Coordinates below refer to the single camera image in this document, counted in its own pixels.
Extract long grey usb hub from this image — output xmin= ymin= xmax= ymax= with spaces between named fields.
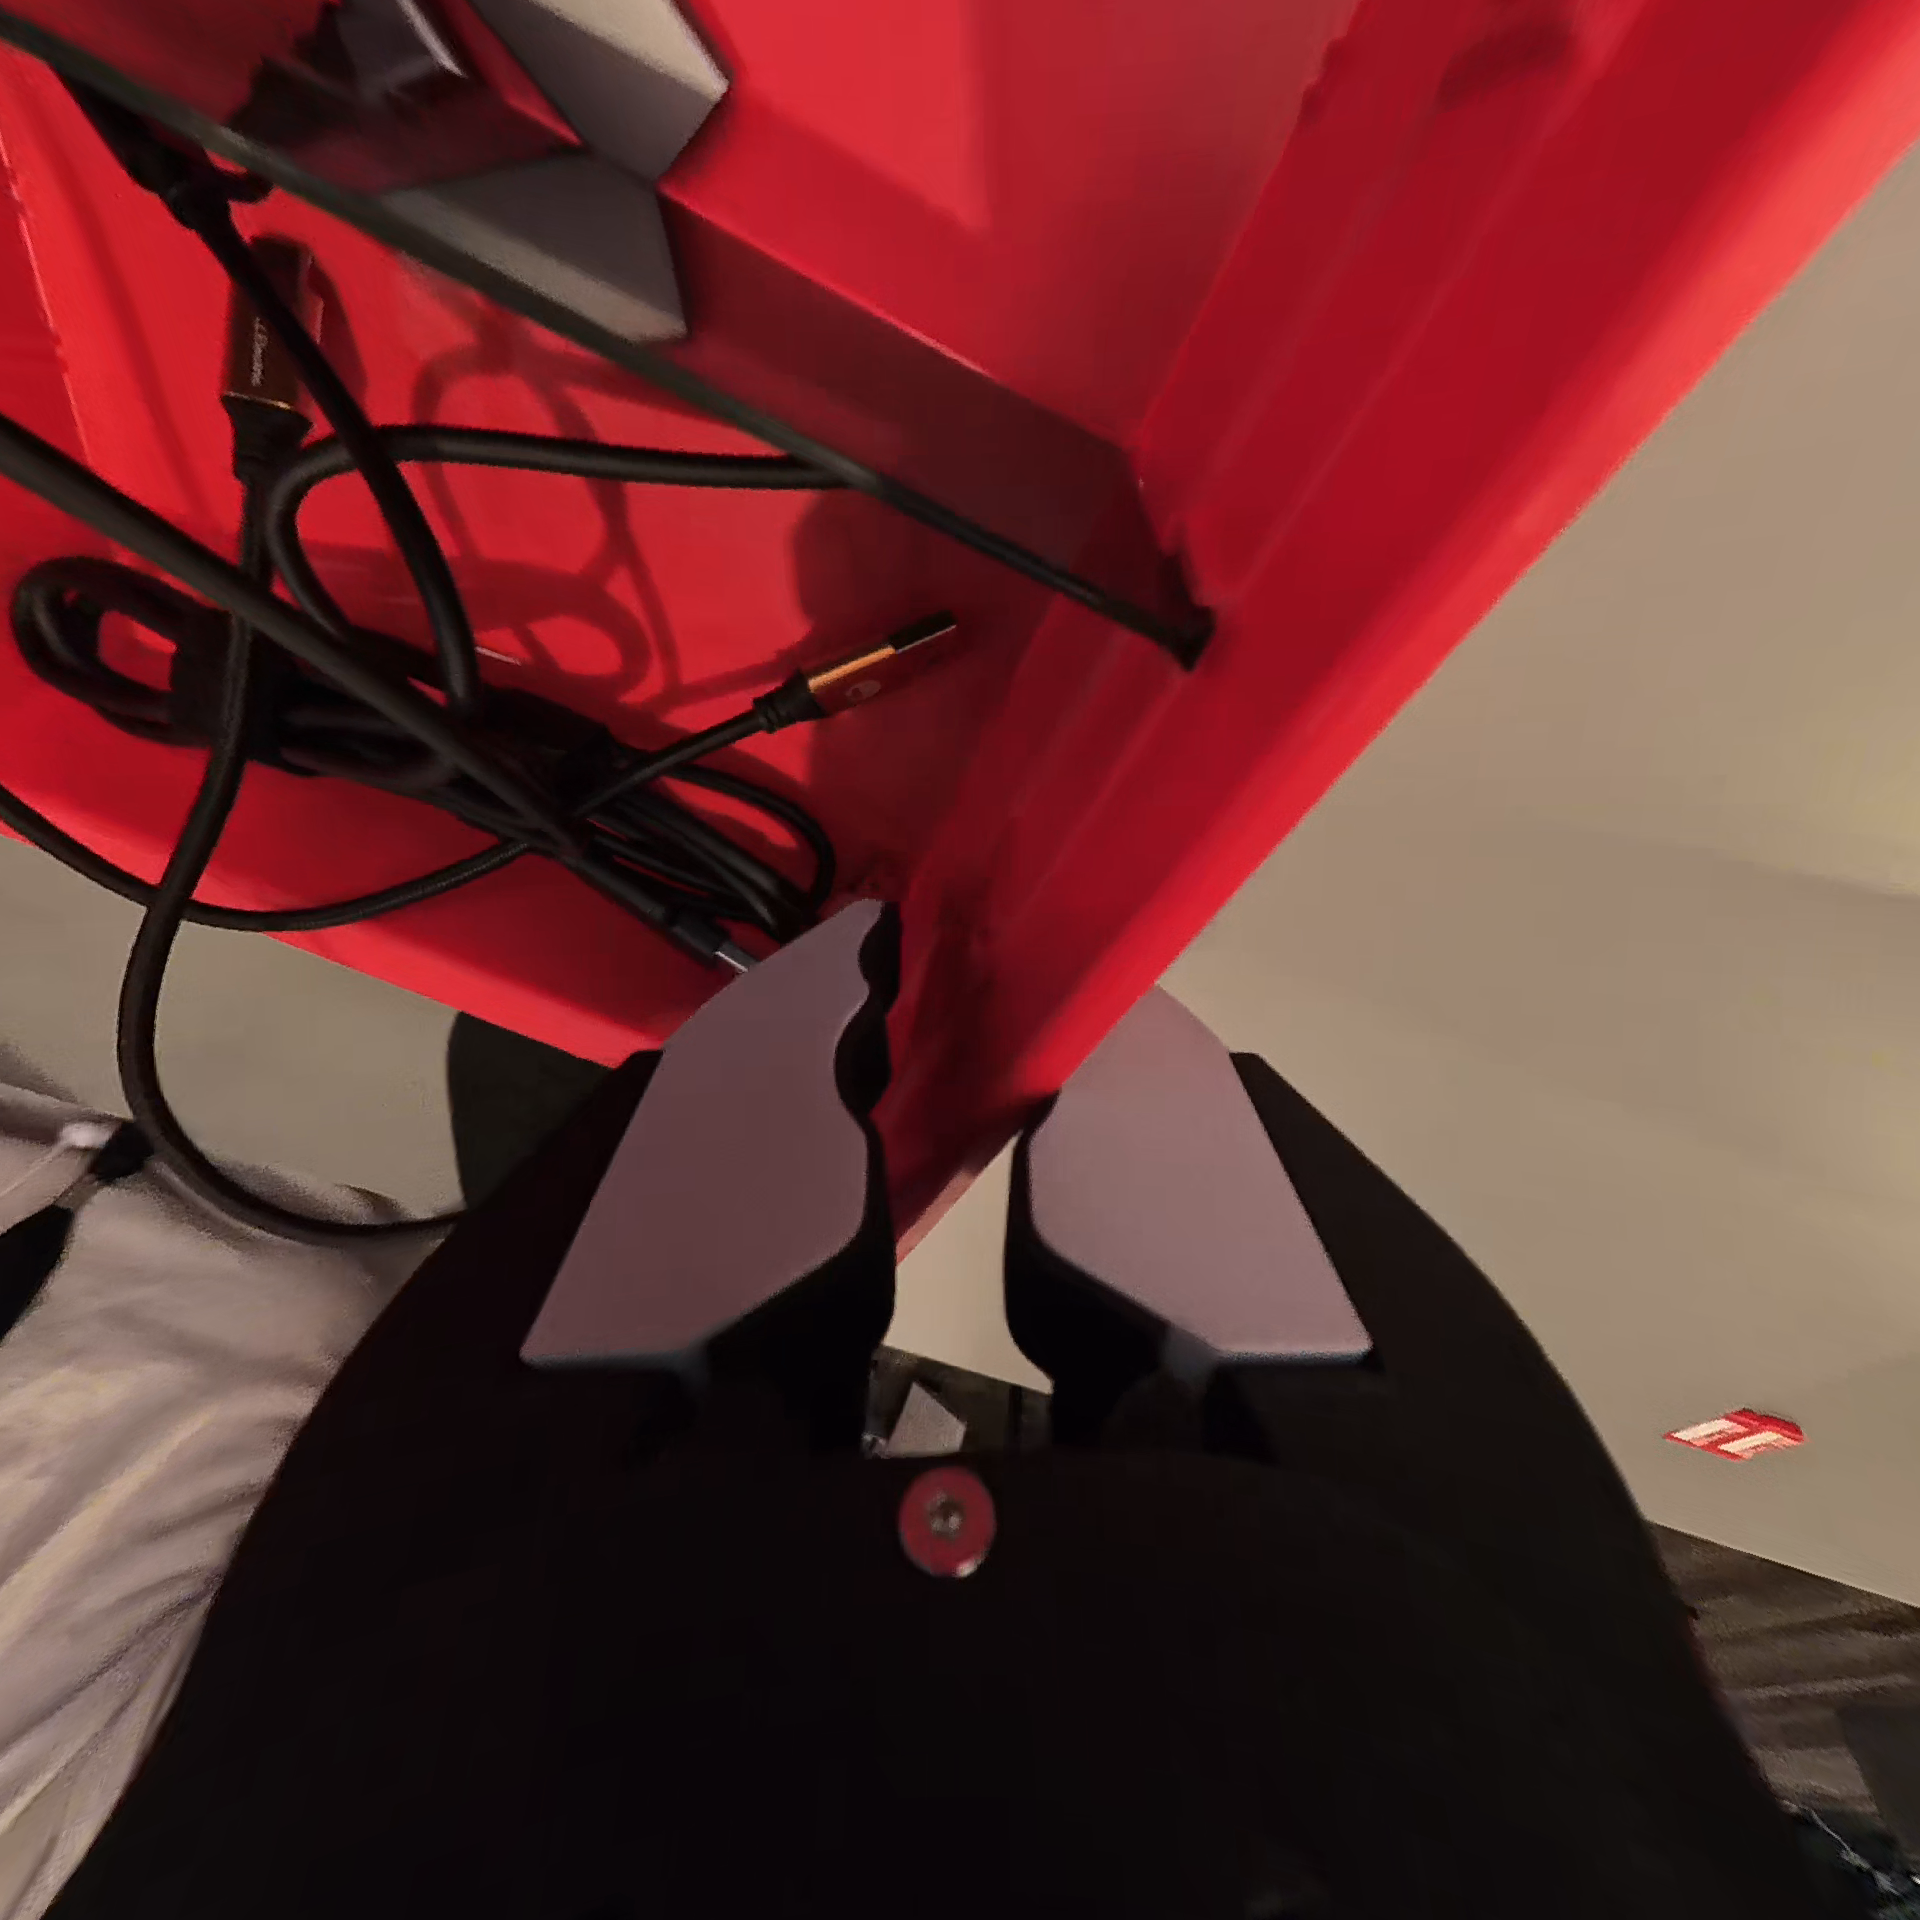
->
xmin=464 ymin=0 xmax=732 ymax=182
xmin=359 ymin=151 xmax=693 ymax=346

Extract black braided cable brown plug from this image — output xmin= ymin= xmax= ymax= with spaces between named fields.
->
xmin=112 ymin=246 xmax=452 ymax=1247

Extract thin black divider rod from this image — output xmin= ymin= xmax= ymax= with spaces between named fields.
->
xmin=0 ymin=6 xmax=1215 ymax=671

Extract black braided cable gold plug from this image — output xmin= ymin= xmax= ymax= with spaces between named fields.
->
xmin=496 ymin=608 xmax=962 ymax=902

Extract tangled black cable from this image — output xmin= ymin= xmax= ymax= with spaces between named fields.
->
xmin=0 ymin=420 xmax=840 ymax=976

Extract red plastic bin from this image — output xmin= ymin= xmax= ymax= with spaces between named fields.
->
xmin=0 ymin=0 xmax=1920 ymax=1247

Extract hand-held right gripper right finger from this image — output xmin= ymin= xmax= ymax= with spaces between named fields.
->
xmin=1006 ymin=987 xmax=1373 ymax=1442

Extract person's grey clothing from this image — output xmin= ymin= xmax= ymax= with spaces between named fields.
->
xmin=0 ymin=1042 xmax=458 ymax=1920

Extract black cable grey plug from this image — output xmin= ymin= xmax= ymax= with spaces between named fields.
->
xmin=263 ymin=422 xmax=856 ymax=706

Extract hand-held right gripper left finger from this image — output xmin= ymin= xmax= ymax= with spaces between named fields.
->
xmin=520 ymin=901 xmax=903 ymax=1444

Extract small red sticker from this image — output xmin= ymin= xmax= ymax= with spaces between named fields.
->
xmin=1661 ymin=1408 xmax=1806 ymax=1466

